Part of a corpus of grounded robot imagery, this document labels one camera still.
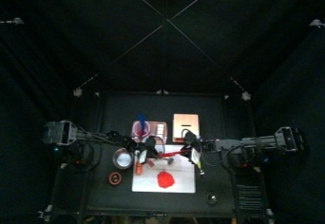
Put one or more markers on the red toy knife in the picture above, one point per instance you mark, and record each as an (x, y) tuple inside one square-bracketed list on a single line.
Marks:
[(173, 154)]

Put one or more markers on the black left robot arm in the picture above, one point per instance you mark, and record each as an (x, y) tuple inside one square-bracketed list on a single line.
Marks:
[(63, 132)]

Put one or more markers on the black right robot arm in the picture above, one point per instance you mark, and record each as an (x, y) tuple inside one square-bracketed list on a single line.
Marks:
[(254, 142)]

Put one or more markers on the red and white block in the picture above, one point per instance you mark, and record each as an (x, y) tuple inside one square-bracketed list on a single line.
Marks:
[(150, 162)]

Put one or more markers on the plain green block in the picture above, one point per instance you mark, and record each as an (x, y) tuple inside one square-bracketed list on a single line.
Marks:
[(170, 161)]

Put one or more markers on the white ridged block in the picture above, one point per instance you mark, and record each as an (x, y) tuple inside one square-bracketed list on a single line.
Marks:
[(161, 129)]

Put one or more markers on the orange toy carrot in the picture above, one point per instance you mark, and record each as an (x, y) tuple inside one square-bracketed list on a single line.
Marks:
[(138, 169)]

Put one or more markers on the pink tray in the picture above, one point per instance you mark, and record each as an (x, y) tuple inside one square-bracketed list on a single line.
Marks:
[(153, 123)]

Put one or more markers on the red play dough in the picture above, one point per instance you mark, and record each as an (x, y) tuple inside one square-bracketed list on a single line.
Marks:
[(166, 179)]

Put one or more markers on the metal bowl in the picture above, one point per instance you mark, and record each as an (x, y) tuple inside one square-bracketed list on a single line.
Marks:
[(123, 158)]

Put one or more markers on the white cutting board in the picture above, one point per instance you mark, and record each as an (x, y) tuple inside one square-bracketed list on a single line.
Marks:
[(182, 180)]

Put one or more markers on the black round knob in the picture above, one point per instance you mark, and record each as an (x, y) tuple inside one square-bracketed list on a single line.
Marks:
[(211, 199)]

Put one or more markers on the white printed label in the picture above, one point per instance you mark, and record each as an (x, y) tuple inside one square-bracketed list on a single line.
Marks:
[(249, 199)]

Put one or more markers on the silver frame bracket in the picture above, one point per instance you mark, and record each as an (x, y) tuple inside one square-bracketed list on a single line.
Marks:
[(96, 94), (47, 209), (166, 92), (269, 215), (245, 96), (158, 92), (226, 97), (78, 92), (316, 22), (16, 21)]

